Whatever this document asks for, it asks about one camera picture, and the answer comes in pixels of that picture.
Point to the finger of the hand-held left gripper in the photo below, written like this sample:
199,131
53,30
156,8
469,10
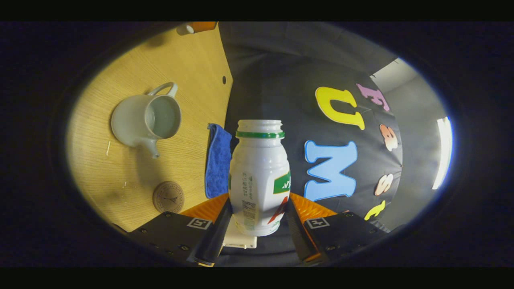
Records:
204,26

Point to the blue folded towel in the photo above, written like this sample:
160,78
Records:
218,164

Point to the round brown coaster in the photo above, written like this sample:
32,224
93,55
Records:
168,197

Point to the ceiling light strip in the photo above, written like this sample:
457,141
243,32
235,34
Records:
442,152

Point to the white toaster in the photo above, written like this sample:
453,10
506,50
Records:
237,241

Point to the white plastic water bottle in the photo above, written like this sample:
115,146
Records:
259,176

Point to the white teacup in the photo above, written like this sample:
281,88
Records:
128,120

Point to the black backdrop cloth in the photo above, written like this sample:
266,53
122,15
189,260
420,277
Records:
281,80

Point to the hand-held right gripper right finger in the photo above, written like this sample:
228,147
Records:
297,237

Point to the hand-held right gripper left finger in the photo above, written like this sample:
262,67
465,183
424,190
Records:
219,237

